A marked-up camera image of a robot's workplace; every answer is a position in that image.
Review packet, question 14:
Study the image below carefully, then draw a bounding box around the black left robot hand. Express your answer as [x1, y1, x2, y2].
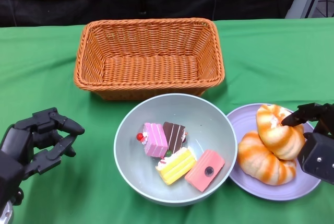
[0, 107, 86, 180]

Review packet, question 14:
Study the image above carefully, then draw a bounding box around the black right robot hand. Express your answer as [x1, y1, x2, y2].
[281, 102, 334, 186]

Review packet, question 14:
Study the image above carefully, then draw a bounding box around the ring-shaped orange striped bread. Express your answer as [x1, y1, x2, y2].
[256, 104, 305, 161]

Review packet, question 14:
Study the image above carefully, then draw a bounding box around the oval orange striped bread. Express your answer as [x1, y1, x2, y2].
[237, 130, 297, 185]

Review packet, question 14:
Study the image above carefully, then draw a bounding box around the grey-green round bowl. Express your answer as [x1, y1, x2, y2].
[113, 93, 238, 207]

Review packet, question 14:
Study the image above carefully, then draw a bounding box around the lavender round plate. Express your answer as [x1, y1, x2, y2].
[225, 103, 322, 202]

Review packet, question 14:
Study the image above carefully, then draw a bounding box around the pink cake slice black dot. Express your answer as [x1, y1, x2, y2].
[184, 149, 225, 192]

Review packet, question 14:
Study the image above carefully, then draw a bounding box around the pink cake with red cherry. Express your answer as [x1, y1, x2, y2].
[136, 122, 169, 158]

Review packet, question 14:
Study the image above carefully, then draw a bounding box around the yellow layered cake slice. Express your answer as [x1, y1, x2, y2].
[156, 147, 197, 186]

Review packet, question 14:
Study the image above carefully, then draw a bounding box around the brown chocolate cake piece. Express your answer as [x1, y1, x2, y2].
[163, 121, 188, 154]

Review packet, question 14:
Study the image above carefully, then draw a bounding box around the orange wicker basket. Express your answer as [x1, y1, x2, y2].
[73, 18, 225, 101]

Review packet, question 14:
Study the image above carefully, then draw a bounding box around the green tablecloth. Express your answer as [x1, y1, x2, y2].
[0, 17, 334, 224]

